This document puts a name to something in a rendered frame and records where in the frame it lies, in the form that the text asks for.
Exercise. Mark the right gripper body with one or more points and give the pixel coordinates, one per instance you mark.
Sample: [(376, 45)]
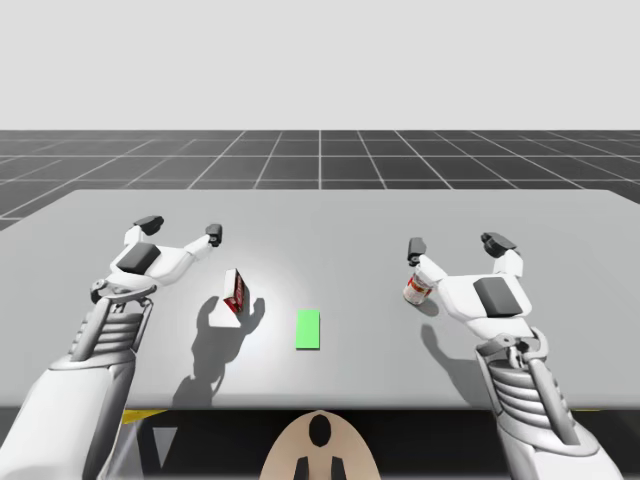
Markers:
[(490, 305)]

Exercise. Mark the green pad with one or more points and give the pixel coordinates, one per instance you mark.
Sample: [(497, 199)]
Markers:
[(308, 329)]

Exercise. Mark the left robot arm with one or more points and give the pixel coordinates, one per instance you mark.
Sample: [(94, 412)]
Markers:
[(75, 400)]

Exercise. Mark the red and white can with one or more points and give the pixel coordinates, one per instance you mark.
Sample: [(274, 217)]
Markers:
[(417, 289)]

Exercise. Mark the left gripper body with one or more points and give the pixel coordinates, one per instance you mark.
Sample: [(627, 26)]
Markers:
[(150, 265)]

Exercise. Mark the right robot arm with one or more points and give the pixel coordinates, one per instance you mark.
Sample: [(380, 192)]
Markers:
[(540, 410)]

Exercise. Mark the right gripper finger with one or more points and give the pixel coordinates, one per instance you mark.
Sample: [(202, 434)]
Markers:
[(425, 262), (505, 252)]

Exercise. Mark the tan robot part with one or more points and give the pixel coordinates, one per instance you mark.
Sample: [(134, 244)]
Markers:
[(320, 450)]

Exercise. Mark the red and white carton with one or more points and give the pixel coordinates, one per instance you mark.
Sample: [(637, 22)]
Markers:
[(236, 291)]

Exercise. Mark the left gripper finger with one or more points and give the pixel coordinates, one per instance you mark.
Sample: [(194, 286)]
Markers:
[(145, 227), (205, 242)]

